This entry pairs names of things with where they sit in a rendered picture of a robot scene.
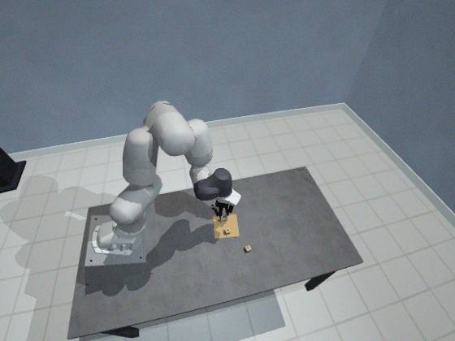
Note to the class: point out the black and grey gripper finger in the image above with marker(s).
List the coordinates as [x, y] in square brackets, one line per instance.
[228, 210]
[218, 213]

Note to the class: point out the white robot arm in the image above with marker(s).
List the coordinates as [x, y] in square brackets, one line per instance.
[175, 137]

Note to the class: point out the tan flat mat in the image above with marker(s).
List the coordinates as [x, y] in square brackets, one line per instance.
[219, 227]

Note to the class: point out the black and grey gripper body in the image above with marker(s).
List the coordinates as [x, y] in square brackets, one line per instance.
[218, 204]

